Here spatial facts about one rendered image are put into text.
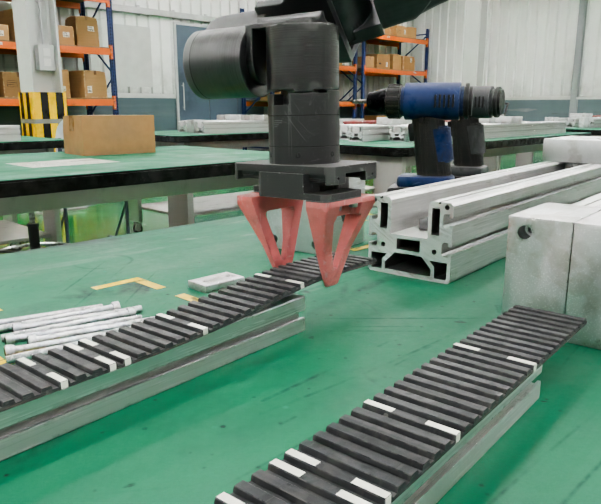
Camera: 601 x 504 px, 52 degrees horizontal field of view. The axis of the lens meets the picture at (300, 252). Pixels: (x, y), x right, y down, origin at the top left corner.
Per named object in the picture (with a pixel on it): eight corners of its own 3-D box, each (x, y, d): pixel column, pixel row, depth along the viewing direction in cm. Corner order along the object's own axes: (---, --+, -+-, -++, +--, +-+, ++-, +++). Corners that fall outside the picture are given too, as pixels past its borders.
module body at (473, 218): (449, 284, 64) (453, 203, 62) (368, 269, 70) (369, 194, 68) (629, 199, 124) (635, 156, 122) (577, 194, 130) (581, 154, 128)
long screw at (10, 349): (6, 360, 44) (4, 347, 44) (3, 356, 45) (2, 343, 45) (148, 334, 50) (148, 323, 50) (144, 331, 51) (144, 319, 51)
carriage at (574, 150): (605, 180, 105) (610, 140, 103) (540, 176, 112) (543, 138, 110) (627, 173, 117) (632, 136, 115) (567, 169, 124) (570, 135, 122)
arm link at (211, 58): (338, -74, 48) (370, 18, 54) (218, -52, 53) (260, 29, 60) (286, 34, 43) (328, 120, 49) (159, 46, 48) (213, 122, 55)
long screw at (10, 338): (6, 349, 47) (5, 336, 46) (4, 345, 47) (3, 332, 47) (143, 325, 52) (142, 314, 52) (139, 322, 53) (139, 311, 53)
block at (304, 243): (339, 258, 75) (341, 180, 73) (266, 246, 81) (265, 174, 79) (379, 244, 83) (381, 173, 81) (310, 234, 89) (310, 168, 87)
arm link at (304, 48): (316, 3, 44) (351, 14, 49) (237, 13, 47) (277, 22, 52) (318, 103, 45) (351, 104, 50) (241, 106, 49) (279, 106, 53)
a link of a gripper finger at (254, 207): (289, 265, 58) (287, 164, 56) (352, 276, 53) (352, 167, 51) (237, 280, 53) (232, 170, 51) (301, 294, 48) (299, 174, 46)
